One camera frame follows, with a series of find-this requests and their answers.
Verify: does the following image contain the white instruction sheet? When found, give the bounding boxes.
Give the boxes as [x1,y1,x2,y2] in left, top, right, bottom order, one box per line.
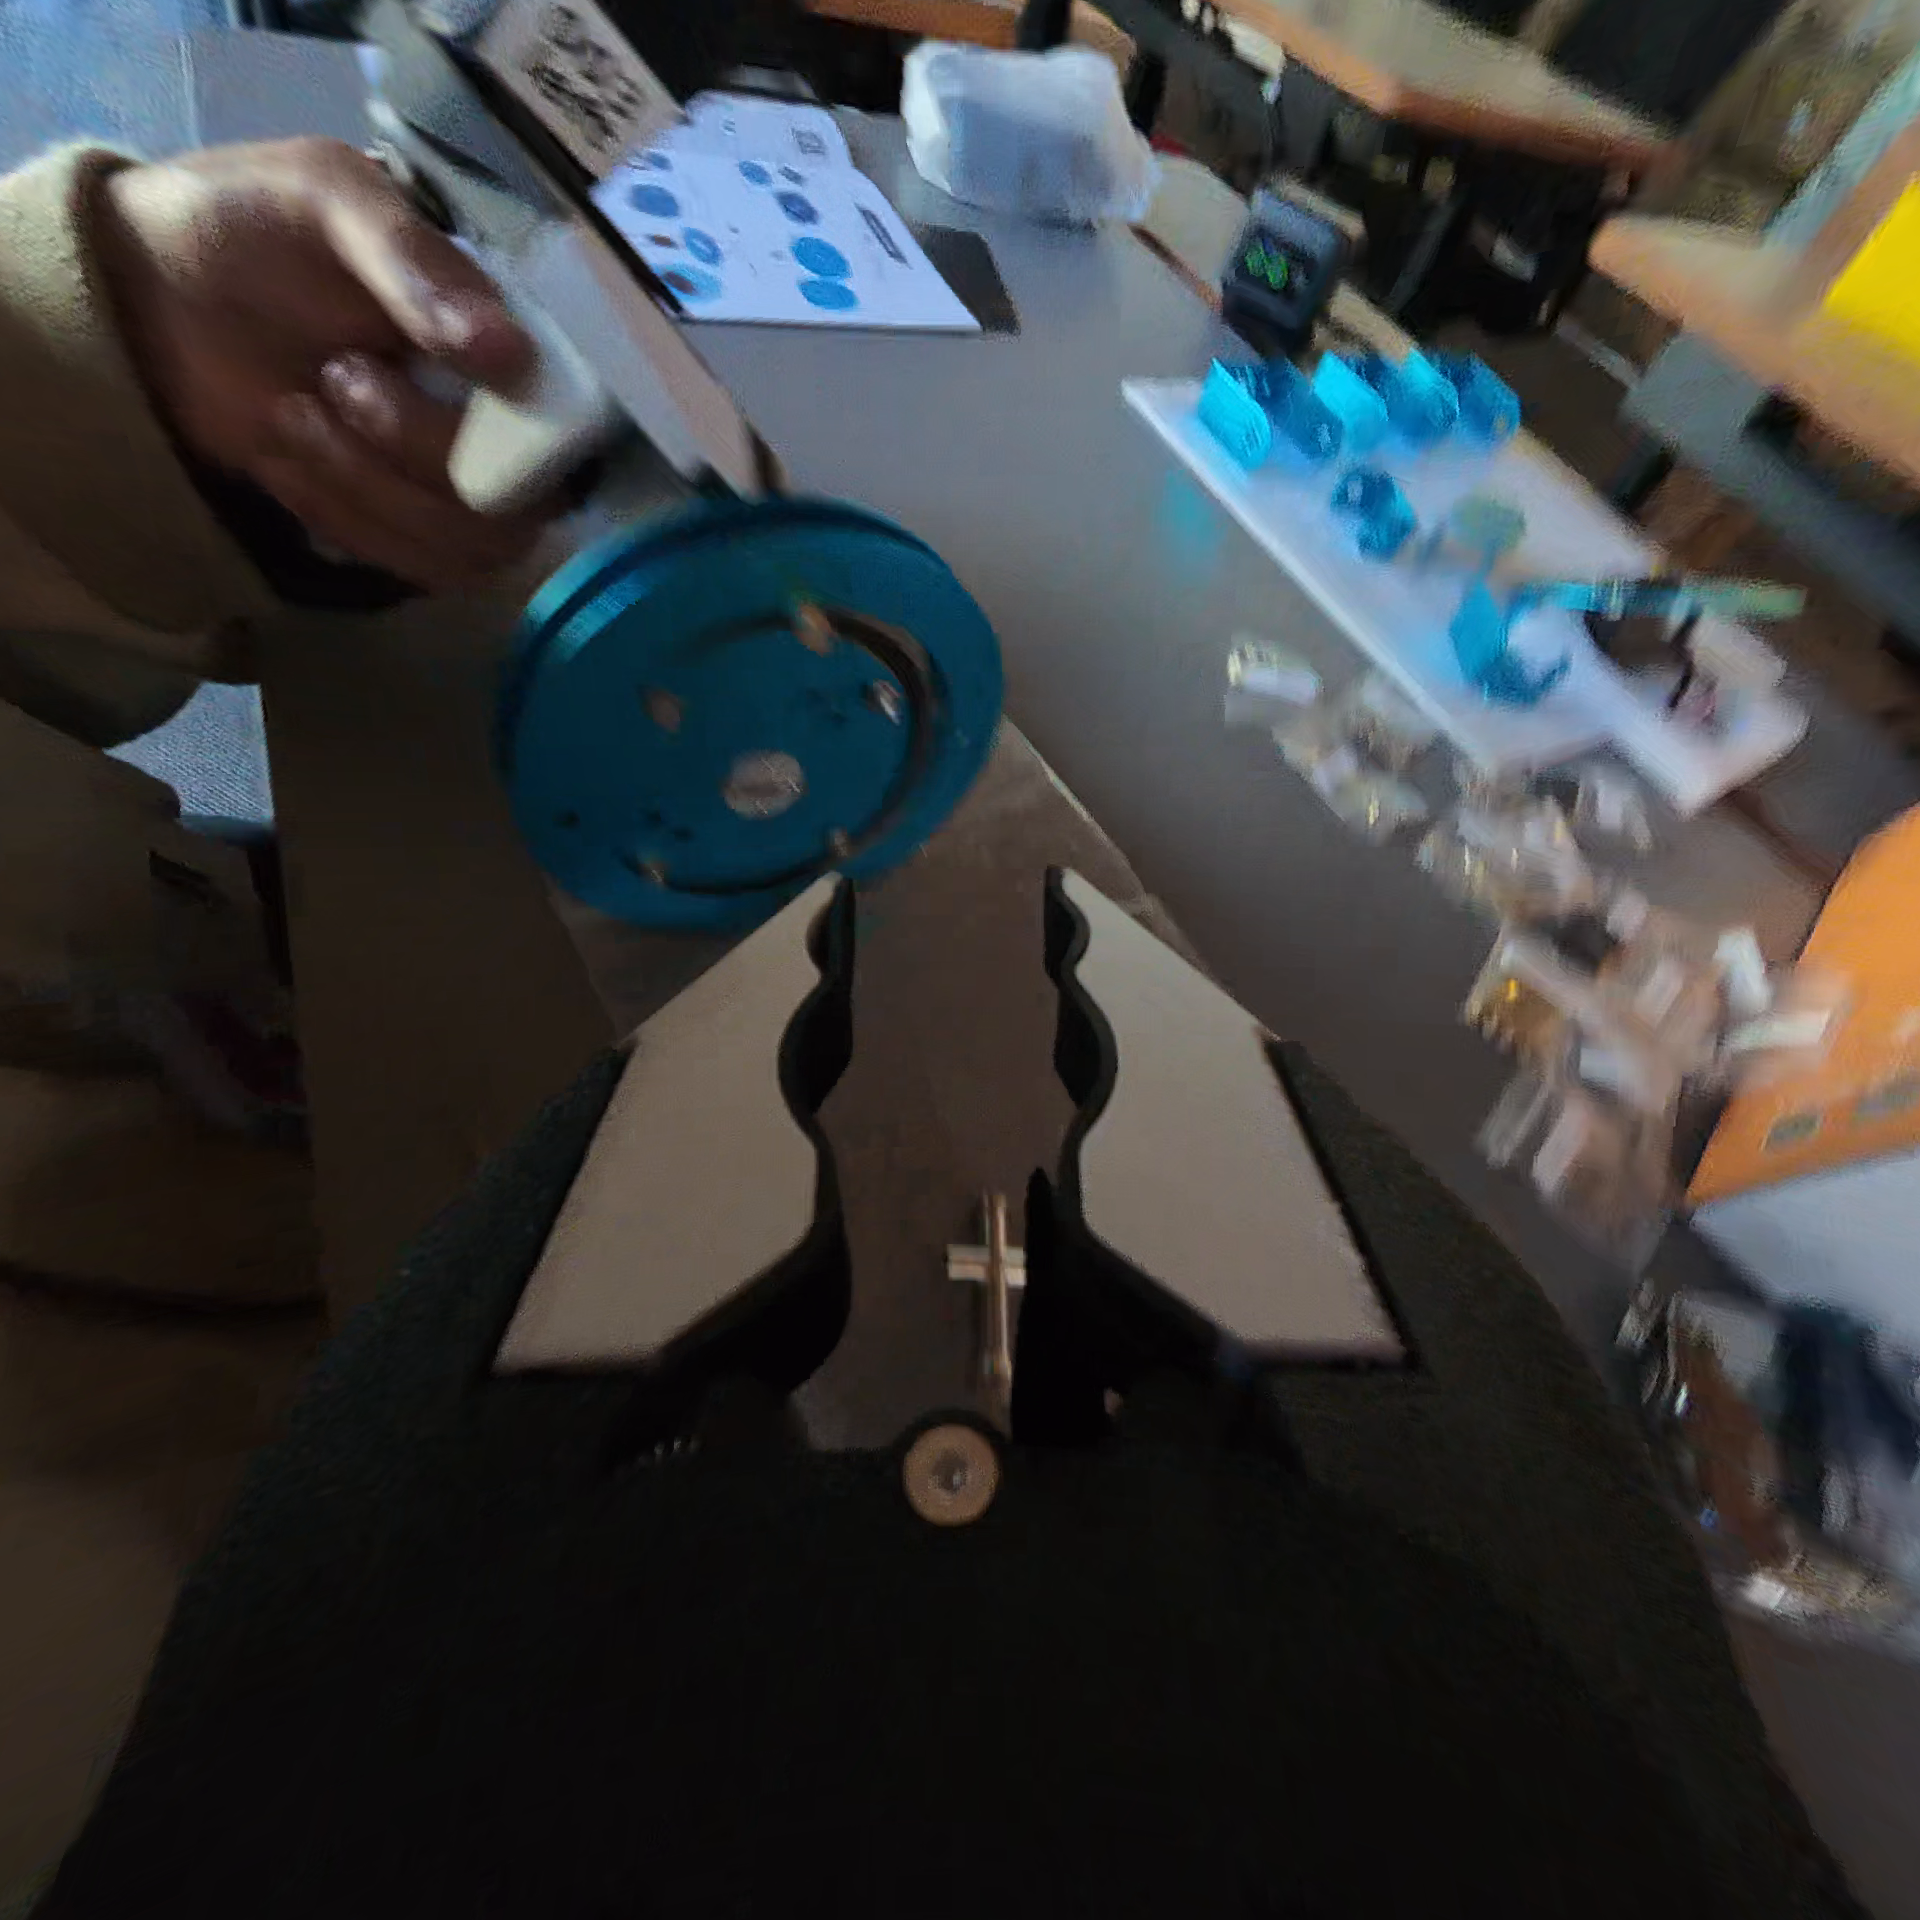
[592,94,984,335]

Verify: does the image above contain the black red servo cable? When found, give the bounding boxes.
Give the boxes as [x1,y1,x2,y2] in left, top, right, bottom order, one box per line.
[1590,615,1730,726]

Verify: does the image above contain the person's left hand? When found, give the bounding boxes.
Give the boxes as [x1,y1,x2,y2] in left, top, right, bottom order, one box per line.
[89,142,542,586]

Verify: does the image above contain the white wrapped bundle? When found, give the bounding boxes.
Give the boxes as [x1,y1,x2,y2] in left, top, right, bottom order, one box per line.
[900,41,1161,231]

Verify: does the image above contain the wooden background table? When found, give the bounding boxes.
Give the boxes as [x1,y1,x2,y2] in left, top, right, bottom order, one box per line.
[1214,0,1675,171]

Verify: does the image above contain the metal cross socket wrench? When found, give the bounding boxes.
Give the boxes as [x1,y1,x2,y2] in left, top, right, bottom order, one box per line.
[945,1191,1032,1389]

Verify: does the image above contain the black flat pad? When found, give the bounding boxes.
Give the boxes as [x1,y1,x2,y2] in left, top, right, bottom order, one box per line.
[915,224,1025,335]

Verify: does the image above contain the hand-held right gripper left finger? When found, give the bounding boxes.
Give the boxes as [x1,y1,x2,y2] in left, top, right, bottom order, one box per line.
[492,878,859,1392]

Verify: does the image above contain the teal round turntable base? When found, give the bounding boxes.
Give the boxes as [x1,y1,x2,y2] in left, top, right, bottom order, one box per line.
[494,495,1007,934]

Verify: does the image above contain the yellow board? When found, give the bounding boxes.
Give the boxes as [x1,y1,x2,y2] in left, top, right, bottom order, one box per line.
[1822,181,1920,363]

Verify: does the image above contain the pile of small parts bags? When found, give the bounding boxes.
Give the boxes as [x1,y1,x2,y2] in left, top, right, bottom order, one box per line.
[1221,636,1848,1245]

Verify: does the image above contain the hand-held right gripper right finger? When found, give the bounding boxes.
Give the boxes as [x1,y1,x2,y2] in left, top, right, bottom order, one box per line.
[1010,866,1422,1450]

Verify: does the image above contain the blue U bracket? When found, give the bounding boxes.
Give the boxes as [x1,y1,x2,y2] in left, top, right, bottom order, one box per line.
[1326,465,1422,568]

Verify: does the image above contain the teal oval plate with servo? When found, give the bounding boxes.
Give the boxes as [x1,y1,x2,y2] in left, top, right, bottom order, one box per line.
[1486,495,1810,632]

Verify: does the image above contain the black device with display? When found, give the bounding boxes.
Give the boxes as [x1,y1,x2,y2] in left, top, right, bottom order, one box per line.
[1221,187,1358,358]

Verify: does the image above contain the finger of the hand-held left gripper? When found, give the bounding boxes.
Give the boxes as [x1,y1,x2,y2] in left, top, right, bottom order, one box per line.
[513,223,782,508]

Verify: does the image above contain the orange cardboard box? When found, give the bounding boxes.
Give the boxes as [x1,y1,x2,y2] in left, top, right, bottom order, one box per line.
[1687,808,1920,1322]

